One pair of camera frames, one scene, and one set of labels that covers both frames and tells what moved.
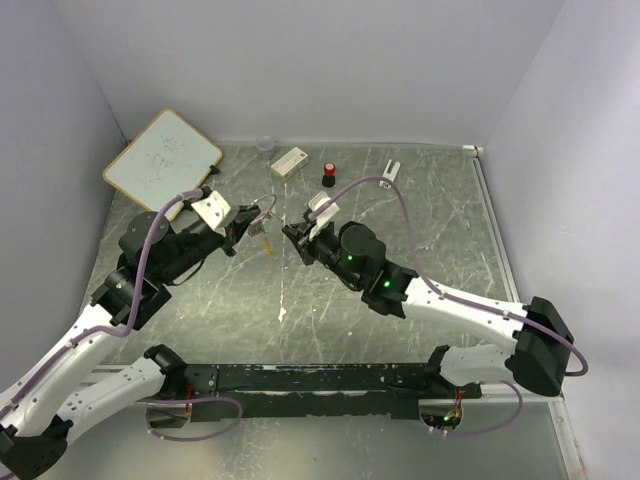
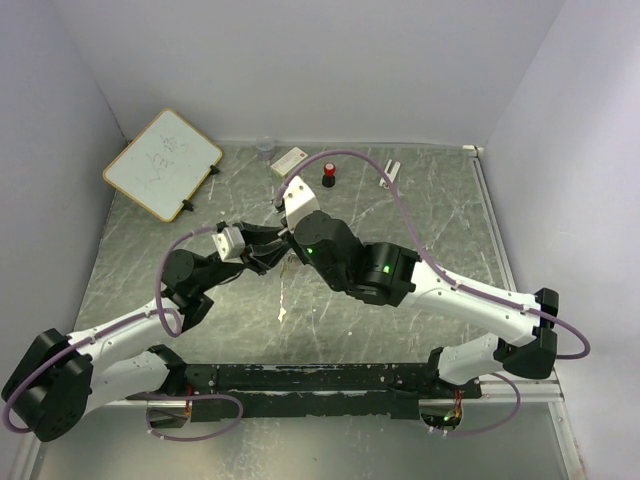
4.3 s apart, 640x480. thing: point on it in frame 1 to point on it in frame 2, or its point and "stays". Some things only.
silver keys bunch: [257, 226] to [292, 258]
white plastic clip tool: [385, 184] stays
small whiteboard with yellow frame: [168, 158] stays
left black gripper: [233, 231] to [255, 235]
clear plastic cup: [265, 147] stays
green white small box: [290, 164] stays
